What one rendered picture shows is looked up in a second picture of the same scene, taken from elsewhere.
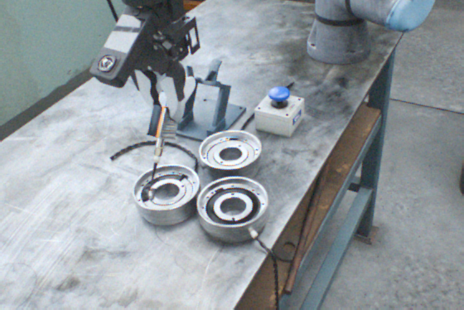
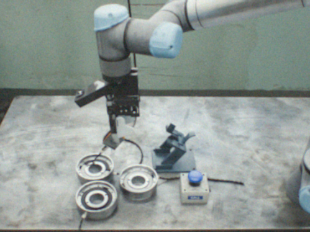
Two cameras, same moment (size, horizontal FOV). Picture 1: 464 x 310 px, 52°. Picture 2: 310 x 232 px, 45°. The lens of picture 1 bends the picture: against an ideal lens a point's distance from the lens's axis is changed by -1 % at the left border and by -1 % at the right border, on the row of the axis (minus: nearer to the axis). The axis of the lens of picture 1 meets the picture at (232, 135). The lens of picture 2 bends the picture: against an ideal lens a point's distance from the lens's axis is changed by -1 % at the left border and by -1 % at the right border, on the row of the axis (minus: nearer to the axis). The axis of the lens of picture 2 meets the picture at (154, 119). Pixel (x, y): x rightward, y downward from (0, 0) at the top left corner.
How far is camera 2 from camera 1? 71 cm
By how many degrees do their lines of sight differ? 44
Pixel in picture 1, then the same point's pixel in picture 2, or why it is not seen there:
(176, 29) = (120, 99)
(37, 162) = (100, 115)
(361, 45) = not seen: outside the picture
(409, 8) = (309, 199)
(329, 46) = (292, 183)
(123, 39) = (92, 87)
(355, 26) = not seen: outside the picture
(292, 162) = (158, 214)
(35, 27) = (268, 46)
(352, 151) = not seen: outside the picture
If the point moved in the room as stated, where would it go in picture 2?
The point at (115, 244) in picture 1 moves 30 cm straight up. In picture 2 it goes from (60, 169) to (45, 80)
